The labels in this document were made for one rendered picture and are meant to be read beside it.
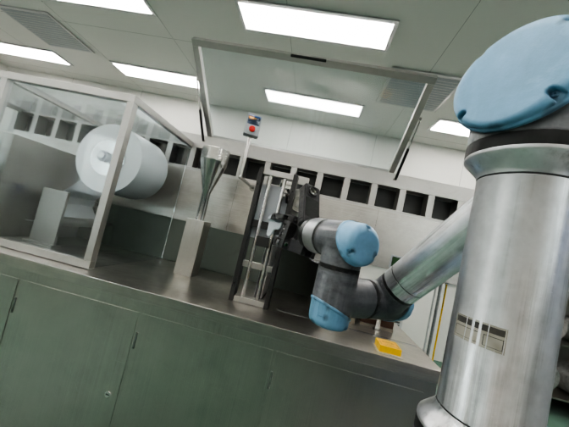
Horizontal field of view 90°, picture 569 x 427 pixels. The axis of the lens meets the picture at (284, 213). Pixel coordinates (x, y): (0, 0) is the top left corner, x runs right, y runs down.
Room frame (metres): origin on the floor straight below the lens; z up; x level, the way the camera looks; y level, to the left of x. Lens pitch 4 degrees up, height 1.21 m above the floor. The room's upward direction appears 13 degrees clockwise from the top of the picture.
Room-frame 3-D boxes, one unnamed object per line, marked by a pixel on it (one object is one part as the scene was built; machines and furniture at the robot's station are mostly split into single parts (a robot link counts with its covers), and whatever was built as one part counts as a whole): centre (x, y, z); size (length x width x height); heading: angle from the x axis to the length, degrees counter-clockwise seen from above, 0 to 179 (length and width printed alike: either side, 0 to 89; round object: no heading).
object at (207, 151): (1.40, 0.40, 1.50); 0.14 x 0.14 x 0.06
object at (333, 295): (0.53, -0.14, 1.11); 0.11 x 0.08 x 0.11; 117
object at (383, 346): (0.96, -0.44, 0.91); 0.07 x 0.07 x 0.02; 84
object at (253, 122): (1.30, 0.24, 1.66); 0.07 x 0.07 x 0.10; 11
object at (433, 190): (1.66, 0.30, 1.55); 3.08 x 0.08 x 0.23; 84
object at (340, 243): (0.52, -0.12, 1.21); 0.11 x 0.08 x 0.09; 27
